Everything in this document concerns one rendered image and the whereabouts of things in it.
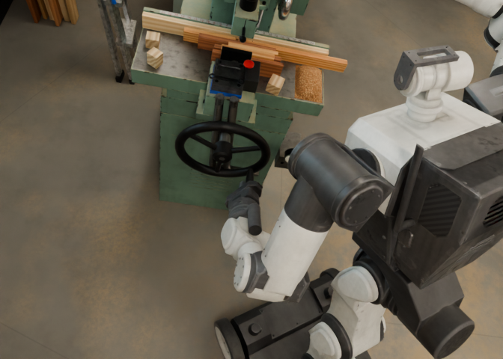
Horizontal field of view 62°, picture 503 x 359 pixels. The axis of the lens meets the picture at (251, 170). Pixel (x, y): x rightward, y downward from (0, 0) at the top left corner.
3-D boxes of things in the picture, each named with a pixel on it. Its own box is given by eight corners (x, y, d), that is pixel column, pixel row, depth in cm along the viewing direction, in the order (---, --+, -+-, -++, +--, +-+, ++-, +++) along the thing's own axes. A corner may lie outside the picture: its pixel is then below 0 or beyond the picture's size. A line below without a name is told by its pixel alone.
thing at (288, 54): (183, 40, 134) (183, 31, 130) (183, 36, 135) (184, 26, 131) (343, 72, 141) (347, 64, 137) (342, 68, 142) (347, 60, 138)
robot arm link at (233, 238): (247, 245, 115) (256, 270, 102) (218, 233, 113) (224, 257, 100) (259, 226, 114) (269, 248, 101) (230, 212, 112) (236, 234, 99)
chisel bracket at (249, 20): (229, 38, 126) (233, 16, 119) (233, 7, 133) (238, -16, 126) (253, 43, 127) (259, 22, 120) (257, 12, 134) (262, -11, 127)
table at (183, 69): (123, 106, 125) (122, 93, 119) (144, 34, 140) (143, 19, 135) (319, 140, 133) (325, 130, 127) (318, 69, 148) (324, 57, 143)
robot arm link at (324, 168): (349, 241, 72) (388, 176, 66) (311, 245, 67) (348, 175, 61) (312, 200, 80) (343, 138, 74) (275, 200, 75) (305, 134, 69)
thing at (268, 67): (209, 66, 131) (212, 51, 125) (209, 63, 131) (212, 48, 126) (278, 79, 134) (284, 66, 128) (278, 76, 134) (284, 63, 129)
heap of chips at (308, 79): (294, 98, 131) (298, 90, 128) (295, 64, 138) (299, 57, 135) (322, 103, 132) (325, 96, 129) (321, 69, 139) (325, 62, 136)
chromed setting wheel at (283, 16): (275, 28, 136) (286, -4, 126) (278, 2, 142) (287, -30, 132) (284, 30, 137) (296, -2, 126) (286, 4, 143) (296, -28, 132)
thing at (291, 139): (274, 167, 160) (279, 157, 153) (275, 140, 166) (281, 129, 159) (295, 170, 161) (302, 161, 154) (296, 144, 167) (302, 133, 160)
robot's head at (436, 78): (462, 106, 75) (478, 59, 70) (413, 115, 73) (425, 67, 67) (439, 90, 80) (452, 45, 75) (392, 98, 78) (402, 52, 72)
